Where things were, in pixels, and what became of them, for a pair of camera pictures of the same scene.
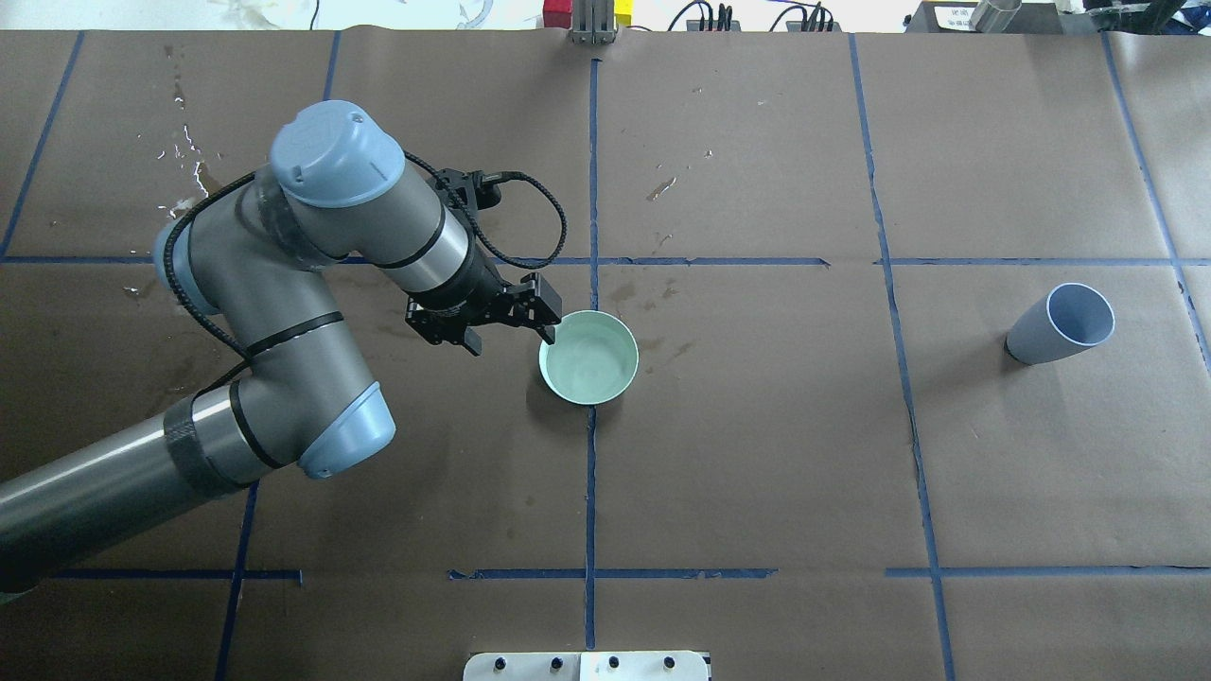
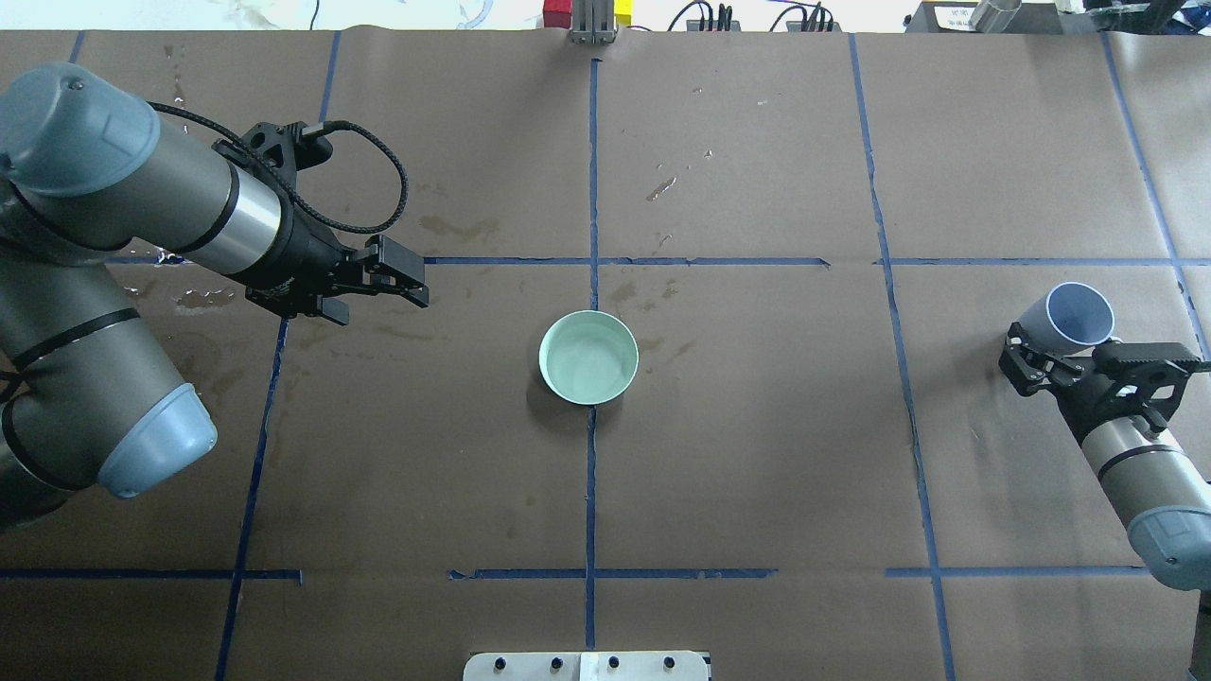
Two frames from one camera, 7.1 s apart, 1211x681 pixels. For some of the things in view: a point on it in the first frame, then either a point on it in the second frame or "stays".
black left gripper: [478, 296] -> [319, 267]
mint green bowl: [594, 358] stays
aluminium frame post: [593, 22] stays
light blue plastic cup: [1072, 317] stays
